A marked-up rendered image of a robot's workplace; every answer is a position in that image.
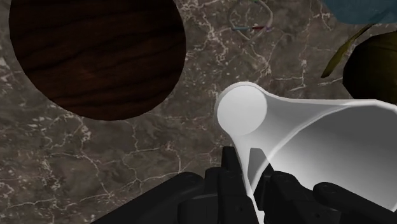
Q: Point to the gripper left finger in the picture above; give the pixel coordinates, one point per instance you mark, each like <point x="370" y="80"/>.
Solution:
<point x="198" y="198"/>

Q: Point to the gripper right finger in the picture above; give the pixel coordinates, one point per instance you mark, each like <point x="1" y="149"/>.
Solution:
<point x="297" y="198"/>

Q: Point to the white cup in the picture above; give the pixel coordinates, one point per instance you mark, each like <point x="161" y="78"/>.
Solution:
<point x="310" y="136"/>

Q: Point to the olive green leaf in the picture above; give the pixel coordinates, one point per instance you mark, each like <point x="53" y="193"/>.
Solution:
<point x="339" y="56"/>

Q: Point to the dark olive round fruit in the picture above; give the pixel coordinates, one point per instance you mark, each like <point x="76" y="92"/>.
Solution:
<point x="372" y="68"/>

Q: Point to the dark wooden round plate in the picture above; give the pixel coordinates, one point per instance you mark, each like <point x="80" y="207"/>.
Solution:
<point x="93" y="52"/>

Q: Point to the blue bowl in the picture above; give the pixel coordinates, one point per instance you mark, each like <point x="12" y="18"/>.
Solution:
<point x="356" y="11"/>

